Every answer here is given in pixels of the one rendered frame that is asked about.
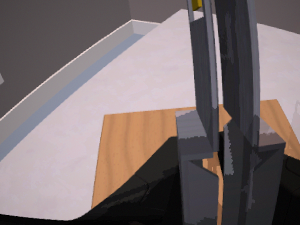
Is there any wooden board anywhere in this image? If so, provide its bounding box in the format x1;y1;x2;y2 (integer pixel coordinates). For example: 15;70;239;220
92;99;300;225

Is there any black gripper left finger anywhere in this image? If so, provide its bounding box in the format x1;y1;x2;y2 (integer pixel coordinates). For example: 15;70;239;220
0;136;183;225

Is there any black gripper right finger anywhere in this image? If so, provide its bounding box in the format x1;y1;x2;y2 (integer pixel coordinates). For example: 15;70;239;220
218;131;300;225

